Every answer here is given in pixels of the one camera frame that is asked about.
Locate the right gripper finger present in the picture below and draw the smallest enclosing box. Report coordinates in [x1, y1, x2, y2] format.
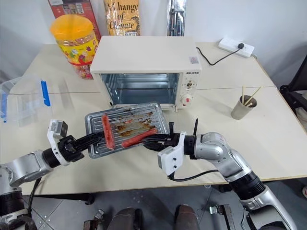
[147, 134, 169, 142]
[142, 141, 167, 152]

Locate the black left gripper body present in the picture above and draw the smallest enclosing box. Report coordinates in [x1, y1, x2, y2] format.
[57, 135, 85, 164]

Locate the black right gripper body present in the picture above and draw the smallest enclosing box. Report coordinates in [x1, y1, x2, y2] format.
[163, 122, 182, 150]

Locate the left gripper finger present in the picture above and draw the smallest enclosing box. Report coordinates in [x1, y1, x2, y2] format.
[75, 132, 106, 146]
[80, 139, 106, 152]

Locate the silver metal baking tray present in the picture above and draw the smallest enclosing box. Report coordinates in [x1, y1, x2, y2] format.
[84, 102, 169, 159]

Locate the short red sausage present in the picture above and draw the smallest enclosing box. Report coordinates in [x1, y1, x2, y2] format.
[101, 115, 116, 150]

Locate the long red sausage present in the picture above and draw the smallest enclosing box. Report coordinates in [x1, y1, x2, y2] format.
[121, 128, 158, 148]

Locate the toaster oven glass door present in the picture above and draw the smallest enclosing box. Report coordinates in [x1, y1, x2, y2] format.
[110, 102, 178, 113]

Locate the cream oven timer knob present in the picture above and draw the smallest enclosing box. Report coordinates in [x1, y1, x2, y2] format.
[180, 93, 194, 106]

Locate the cream white toaster oven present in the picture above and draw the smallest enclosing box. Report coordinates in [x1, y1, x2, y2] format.
[90, 35, 202, 113]

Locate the black table caster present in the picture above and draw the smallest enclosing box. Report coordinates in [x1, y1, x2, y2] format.
[84, 192, 96, 205]

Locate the blue box latch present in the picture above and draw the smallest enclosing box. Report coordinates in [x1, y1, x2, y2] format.
[0, 92, 8, 124]
[40, 80, 51, 108]

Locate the clear plastic storage box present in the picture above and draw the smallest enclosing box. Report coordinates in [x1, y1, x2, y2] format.
[0, 72, 53, 128]

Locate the grey paper cup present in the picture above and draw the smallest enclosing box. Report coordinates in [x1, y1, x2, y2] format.
[231, 95, 259, 120]

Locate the dark rounded shape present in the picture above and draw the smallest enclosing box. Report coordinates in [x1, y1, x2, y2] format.
[174, 203, 201, 230]
[112, 207, 145, 230]

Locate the yellow lidded candy jar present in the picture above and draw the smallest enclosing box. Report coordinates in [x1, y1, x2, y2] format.
[49, 13, 100, 81]

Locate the white power strip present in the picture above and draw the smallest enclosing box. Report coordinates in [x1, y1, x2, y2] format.
[217, 36, 255, 58]

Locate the shiny silver package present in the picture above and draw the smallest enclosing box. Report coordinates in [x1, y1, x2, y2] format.
[166, 0, 188, 37]

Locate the yellow printed book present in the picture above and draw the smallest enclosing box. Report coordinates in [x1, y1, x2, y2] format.
[103, 0, 142, 37]

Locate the red printed box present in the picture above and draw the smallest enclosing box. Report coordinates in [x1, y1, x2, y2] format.
[47, 0, 102, 37]

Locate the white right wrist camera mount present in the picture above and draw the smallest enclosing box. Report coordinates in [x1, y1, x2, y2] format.
[157, 131, 188, 179]

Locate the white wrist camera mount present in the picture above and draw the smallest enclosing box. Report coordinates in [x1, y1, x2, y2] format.
[47, 119, 71, 166]
[157, 131, 188, 179]

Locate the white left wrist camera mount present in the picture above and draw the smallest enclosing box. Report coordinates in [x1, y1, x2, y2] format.
[47, 119, 71, 166]

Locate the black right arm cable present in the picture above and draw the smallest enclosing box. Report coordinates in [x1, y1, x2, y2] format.
[167, 117, 221, 183]

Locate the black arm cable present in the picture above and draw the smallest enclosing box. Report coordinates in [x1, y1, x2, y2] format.
[167, 117, 221, 183]
[26, 176, 43, 218]

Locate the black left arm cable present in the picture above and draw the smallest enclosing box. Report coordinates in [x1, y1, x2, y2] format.
[26, 176, 43, 218]

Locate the metal bracket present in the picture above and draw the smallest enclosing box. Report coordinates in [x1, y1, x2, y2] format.
[82, 208, 106, 230]
[209, 203, 241, 230]

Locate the black oven power cable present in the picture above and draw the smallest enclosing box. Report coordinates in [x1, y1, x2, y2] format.
[196, 42, 246, 66]

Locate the black metal frame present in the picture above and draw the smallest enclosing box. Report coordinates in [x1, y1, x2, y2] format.
[279, 61, 307, 135]

